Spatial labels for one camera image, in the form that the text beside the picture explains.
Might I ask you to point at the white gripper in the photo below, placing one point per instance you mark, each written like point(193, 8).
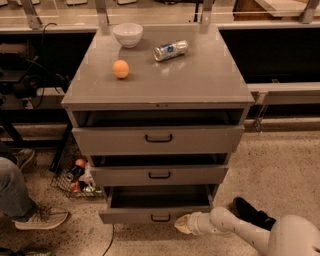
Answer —
point(194, 222)

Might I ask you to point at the grey middle drawer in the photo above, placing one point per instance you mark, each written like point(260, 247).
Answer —
point(150, 170)

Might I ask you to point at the silver blue soda can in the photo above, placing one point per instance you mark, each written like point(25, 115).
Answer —
point(170, 50)

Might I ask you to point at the grey metal drawer cabinet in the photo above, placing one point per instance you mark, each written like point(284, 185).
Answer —
point(205, 77)

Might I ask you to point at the grey sneaker with laces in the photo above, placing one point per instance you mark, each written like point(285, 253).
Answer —
point(44, 218)

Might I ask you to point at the grey top drawer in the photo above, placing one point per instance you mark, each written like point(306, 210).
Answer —
point(155, 132)

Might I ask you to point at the black wire basket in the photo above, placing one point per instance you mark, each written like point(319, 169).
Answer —
point(89, 189)

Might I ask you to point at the black sneaker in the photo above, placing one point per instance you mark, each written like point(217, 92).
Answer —
point(246, 212)

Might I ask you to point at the grey trouser leg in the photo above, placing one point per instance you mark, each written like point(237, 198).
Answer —
point(15, 201)

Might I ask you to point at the grey drawer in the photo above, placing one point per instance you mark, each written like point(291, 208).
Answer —
point(155, 132)
point(155, 204)
point(150, 170)

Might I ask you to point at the red fruit in basket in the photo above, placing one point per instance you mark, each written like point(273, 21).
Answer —
point(75, 187)

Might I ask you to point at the grey bottom drawer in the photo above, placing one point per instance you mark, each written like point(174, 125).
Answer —
point(155, 204)

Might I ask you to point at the white ceramic bowl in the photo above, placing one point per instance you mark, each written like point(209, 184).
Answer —
point(128, 34)

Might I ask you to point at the orange fruit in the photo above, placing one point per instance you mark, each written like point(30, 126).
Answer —
point(120, 69)

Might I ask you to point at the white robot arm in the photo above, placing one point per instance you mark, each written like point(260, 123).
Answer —
point(291, 235)

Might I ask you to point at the dark blue can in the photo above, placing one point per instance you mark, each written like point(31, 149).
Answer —
point(74, 173)

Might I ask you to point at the red apple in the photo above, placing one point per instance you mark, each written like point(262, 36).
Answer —
point(81, 162)

